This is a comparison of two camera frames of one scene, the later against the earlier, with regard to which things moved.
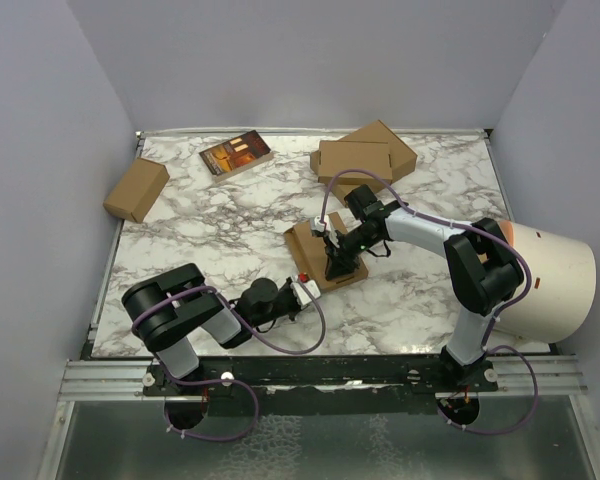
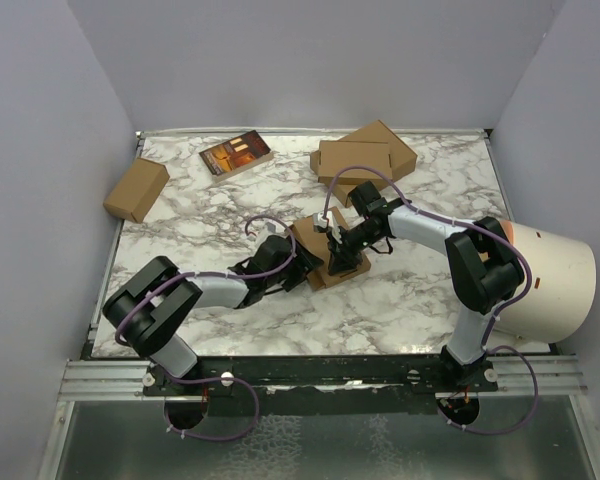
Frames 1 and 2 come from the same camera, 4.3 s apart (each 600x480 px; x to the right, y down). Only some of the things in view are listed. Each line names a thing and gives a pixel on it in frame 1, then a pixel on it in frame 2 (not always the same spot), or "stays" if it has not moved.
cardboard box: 402,159 stays
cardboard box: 308,255 stays
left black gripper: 287,285 → 304,263
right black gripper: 340,262 stays
